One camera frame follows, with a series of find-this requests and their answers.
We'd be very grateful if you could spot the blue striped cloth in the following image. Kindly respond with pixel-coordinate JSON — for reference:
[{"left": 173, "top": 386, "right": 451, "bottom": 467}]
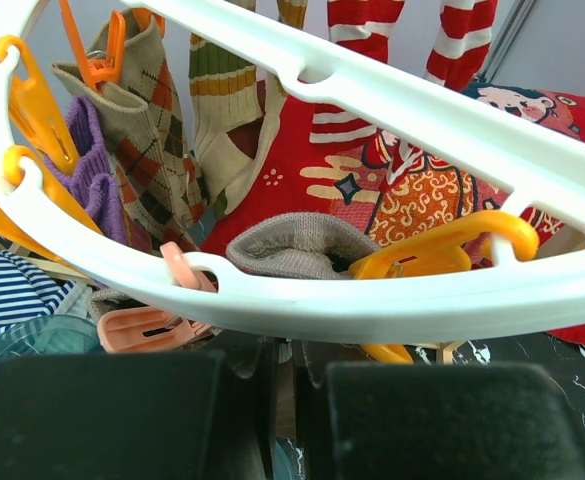
[{"left": 0, "top": 250, "right": 92, "bottom": 335}]

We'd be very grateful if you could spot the red cartoon blanket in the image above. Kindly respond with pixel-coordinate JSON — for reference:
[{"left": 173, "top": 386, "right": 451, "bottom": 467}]
[{"left": 199, "top": 82, "right": 585, "bottom": 364}]

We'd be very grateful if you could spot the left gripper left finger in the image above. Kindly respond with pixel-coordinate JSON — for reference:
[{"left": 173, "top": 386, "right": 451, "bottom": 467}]
[{"left": 0, "top": 332, "right": 276, "bottom": 479}]

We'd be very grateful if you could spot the argyle beige sock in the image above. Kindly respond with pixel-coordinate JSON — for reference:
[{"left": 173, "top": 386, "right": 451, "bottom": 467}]
[{"left": 51, "top": 10, "right": 207, "bottom": 253}]

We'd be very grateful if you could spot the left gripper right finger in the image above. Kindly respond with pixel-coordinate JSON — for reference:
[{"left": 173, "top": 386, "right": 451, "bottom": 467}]
[{"left": 293, "top": 341, "right": 585, "bottom": 479}]

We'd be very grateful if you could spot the brown beige striped sock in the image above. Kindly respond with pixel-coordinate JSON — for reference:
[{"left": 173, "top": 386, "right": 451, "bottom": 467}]
[{"left": 189, "top": 34, "right": 287, "bottom": 219}]

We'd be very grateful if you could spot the orange clothes peg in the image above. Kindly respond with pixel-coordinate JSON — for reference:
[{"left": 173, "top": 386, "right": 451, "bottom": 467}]
[
  {"left": 0, "top": 35, "right": 80, "bottom": 175},
  {"left": 346, "top": 209, "right": 541, "bottom": 365}
]

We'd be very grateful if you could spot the wooden clothes rack frame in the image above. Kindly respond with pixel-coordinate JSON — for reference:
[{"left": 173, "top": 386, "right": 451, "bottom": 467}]
[{"left": 0, "top": 240, "right": 466, "bottom": 364}]

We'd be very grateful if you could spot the pink clothes peg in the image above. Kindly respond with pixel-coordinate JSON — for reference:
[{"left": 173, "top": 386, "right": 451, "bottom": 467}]
[{"left": 97, "top": 242, "right": 217, "bottom": 353}]

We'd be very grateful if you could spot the purple striped sock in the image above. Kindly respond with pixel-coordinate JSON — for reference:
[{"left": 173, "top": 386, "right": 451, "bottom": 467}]
[{"left": 44, "top": 96, "right": 111, "bottom": 207}]

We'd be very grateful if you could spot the white round sock hanger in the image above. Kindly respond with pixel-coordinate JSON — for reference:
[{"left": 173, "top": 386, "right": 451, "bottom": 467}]
[{"left": 0, "top": 1, "right": 585, "bottom": 344}]

